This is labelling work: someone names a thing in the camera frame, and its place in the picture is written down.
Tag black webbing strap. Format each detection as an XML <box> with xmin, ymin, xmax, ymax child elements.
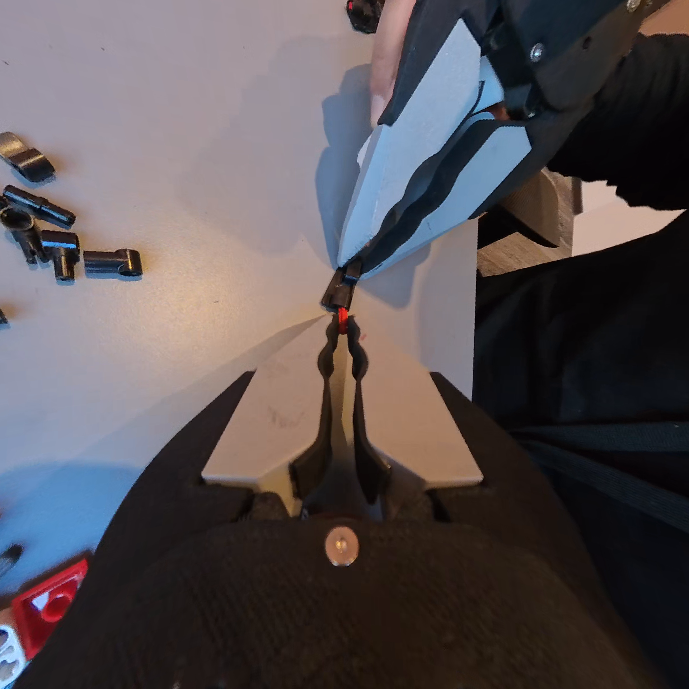
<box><xmin>510</xmin><ymin>422</ymin><xmax>689</xmax><ymax>535</ymax></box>

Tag white desk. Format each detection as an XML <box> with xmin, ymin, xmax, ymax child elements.
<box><xmin>0</xmin><ymin>0</ymin><xmax>480</xmax><ymax>614</ymax></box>

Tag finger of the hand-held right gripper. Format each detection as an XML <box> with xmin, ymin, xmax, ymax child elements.
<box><xmin>336</xmin><ymin>10</ymin><xmax>505</xmax><ymax>267</ymax></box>
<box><xmin>358</xmin><ymin>116</ymin><xmax>535</xmax><ymax>281</ymax></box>

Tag black toy pin connector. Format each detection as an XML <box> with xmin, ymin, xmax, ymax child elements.
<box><xmin>83</xmin><ymin>249</ymin><xmax>144</xmax><ymax>280</ymax></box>

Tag black toy connector block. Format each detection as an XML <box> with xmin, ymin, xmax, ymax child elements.
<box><xmin>321</xmin><ymin>260</ymin><xmax>361</xmax><ymax>313</ymax></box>

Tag person's dark clothing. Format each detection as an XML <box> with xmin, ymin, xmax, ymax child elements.
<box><xmin>473</xmin><ymin>207</ymin><xmax>689</xmax><ymax>689</ymax></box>

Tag person's right hand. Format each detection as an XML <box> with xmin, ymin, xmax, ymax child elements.
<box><xmin>370</xmin><ymin>0</ymin><xmax>418</xmax><ymax>129</ymax></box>

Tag black elbow toy connector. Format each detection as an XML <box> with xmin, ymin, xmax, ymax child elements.
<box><xmin>40</xmin><ymin>230</ymin><xmax>81</xmax><ymax>282</ymax></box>

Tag black and red toy part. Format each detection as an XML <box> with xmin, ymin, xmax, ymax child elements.
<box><xmin>347</xmin><ymin>0</ymin><xmax>384</xmax><ymax>34</ymax></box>

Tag black toy pin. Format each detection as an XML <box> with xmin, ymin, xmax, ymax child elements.
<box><xmin>2</xmin><ymin>184</ymin><xmax>76</xmax><ymax>227</ymax></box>

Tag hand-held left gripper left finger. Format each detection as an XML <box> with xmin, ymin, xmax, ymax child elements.
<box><xmin>201</xmin><ymin>317</ymin><xmax>344</xmax><ymax>516</ymax></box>

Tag black flat toy link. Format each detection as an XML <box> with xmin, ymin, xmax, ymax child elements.
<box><xmin>0</xmin><ymin>131</ymin><xmax>57</xmax><ymax>183</ymax></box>

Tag black round-head toy connector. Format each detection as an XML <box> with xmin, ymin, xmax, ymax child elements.
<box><xmin>0</xmin><ymin>208</ymin><xmax>48</xmax><ymax>266</ymax></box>

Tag white toy beam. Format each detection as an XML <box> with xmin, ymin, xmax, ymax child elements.
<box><xmin>0</xmin><ymin>623</ymin><xmax>23</xmax><ymax>687</ymax></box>

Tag red toy brick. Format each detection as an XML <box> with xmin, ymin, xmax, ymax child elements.
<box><xmin>11</xmin><ymin>558</ymin><xmax>90</xmax><ymax>662</ymax></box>

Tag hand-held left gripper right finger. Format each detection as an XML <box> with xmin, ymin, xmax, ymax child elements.
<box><xmin>345</xmin><ymin>317</ymin><xmax>484</xmax><ymax>513</ymax></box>

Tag person's right forearm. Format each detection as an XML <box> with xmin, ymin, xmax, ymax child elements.
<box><xmin>530</xmin><ymin>31</ymin><xmax>689</xmax><ymax>212</ymax></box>

